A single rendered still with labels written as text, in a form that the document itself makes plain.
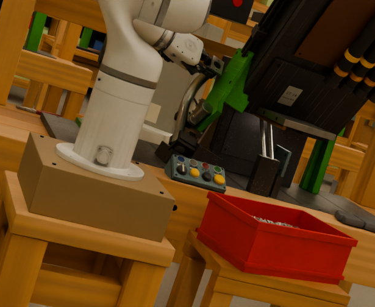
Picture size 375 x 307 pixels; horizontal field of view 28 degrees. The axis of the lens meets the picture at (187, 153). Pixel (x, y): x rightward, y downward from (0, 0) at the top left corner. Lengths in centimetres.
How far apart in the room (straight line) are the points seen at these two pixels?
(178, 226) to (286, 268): 34
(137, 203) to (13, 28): 106
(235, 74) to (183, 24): 69
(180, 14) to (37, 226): 49
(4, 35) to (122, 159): 97
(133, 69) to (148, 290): 44
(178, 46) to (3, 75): 57
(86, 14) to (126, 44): 103
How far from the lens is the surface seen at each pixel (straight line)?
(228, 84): 218
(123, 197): 147
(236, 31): 982
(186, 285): 192
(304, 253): 180
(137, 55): 150
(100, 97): 152
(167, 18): 151
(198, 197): 196
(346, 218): 217
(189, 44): 221
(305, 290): 180
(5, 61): 242
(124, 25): 150
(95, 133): 152
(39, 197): 144
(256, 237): 169
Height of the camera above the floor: 123
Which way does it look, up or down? 8 degrees down
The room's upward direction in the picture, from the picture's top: 18 degrees clockwise
